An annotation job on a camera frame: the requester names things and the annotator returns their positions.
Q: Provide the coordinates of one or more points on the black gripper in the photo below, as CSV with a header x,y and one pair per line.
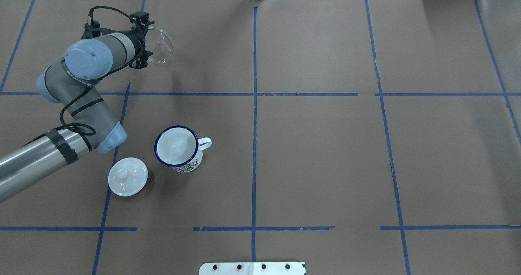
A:
x,y
139,43

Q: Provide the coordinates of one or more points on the white mug lid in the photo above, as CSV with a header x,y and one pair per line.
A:
x,y
127,177

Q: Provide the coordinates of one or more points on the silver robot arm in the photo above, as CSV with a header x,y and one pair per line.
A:
x,y
86,122

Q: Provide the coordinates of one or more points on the white enamel mug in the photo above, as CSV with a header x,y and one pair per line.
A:
x,y
179,148

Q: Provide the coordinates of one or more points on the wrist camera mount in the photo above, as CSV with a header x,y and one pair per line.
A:
x,y
92,29

